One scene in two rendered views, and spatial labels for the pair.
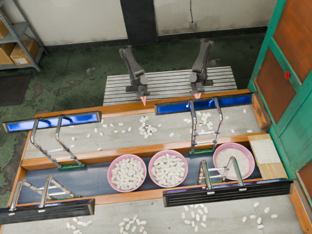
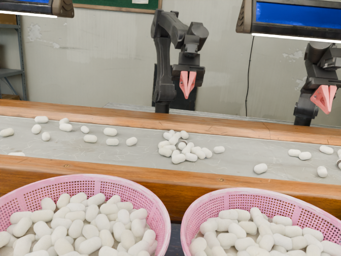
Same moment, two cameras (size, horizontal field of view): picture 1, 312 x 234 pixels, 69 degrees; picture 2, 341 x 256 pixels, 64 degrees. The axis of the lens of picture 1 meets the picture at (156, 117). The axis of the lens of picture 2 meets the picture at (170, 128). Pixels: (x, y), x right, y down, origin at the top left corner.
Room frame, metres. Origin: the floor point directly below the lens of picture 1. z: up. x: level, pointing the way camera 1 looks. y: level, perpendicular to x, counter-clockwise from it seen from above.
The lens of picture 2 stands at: (0.29, 0.15, 1.02)
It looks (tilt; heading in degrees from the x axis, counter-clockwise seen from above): 19 degrees down; 357
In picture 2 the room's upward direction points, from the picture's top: 5 degrees clockwise
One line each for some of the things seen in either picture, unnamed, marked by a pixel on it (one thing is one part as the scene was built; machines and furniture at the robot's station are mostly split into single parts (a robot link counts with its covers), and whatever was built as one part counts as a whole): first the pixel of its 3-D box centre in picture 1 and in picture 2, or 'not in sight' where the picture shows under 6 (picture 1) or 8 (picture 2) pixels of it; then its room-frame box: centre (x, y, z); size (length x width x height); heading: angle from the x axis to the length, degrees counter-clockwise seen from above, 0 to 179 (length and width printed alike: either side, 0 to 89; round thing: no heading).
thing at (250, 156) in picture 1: (232, 163); not in sight; (0.57, -0.46, 0.72); 0.27 x 0.27 x 0.10
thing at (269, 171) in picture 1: (266, 156); not in sight; (0.56, -0.68, 0.77); 0.33 x 0.15 x 0.01; 177
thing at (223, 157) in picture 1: (231, 163); not in sight; (0.57, -0.46, 0.71); 0.22 x 0.22 x 0.06
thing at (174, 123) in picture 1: (142, 130); (166, 153); (0.95, 0.12, 0.73); 1.81 x 0.30 x 0.02; 87
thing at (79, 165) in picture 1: (61, 144); not in sight; (0.84, 0.67, 0.90); 0.20 x 0.19 x 0.45; 87
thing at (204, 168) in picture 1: (217, 186); not in sight; (0.38, -0.28, 0.90); 0.20 x 0.19 x 0.45; 87
